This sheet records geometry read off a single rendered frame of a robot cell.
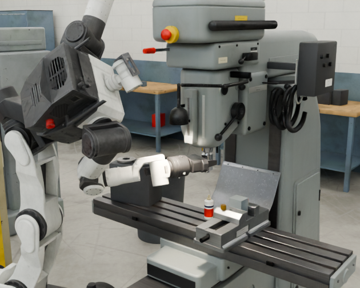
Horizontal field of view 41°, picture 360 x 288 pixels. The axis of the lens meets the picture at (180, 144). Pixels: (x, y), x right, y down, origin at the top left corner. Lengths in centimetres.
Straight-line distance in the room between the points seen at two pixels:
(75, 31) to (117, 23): 643
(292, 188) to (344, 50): 398
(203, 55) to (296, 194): 90
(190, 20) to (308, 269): 96
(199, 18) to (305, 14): 469
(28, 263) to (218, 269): 78
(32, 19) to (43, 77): 735
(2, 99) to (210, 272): 105
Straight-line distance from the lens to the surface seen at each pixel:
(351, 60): 615
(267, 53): 214
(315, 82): 197
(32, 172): 194
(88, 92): 166
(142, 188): 227
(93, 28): 190
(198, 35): 172
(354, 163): 584
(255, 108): 207
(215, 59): 179
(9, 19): 945
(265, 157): 232
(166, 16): 180
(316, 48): 195
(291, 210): 239
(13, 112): 194
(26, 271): 218
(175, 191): 398
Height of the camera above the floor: 181
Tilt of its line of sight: 14 degrees down
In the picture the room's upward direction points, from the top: straight up
